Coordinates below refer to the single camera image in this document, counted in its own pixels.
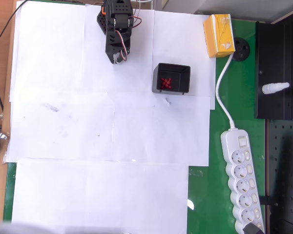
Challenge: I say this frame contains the black square bin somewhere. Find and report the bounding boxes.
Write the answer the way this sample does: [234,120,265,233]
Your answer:
[151,62,191,96]

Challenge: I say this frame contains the yellow cardboard box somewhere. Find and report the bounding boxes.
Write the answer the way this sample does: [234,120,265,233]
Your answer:
[203,14,236,59]

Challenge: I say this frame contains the green perforated mat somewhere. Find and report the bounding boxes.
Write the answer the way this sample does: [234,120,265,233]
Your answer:
[2,0,267,234]

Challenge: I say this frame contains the small white bottle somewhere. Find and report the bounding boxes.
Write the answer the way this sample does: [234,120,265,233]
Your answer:
[262,82,290,95]

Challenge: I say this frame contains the black power plug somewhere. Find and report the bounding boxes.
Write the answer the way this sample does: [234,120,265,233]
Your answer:
[243,223,263,234]

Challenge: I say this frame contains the thin servo wire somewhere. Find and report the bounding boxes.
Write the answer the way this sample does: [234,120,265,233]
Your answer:
[114,28,129,61]

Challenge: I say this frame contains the red round pieces cluster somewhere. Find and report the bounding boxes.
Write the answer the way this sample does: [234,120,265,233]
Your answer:
[160,77,173,90]

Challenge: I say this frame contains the white power strip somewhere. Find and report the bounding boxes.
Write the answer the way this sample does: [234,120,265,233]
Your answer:
[220,129,266,234]

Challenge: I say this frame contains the white power cable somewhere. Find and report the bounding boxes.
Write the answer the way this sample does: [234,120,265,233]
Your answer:
[215,52,236,130]

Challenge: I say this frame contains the black perforated panel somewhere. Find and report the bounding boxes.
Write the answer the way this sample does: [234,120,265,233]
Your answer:
[265,119,293,234]

